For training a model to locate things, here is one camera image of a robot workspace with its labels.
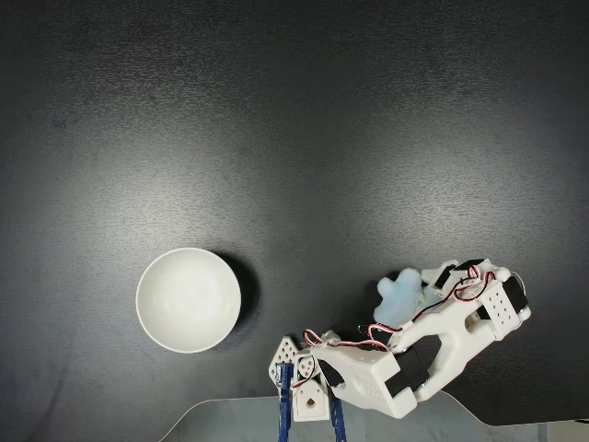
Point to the skyblue plush bear doll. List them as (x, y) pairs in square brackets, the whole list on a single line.
[(400, 299)]

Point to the white ceramic bowl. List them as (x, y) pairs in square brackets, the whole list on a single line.
[(184, 299)]

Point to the pale grey mounting board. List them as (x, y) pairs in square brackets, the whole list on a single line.
[(460, 414)]

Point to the blue clamp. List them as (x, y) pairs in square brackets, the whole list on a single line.
[(339, 421), (284, 405)]

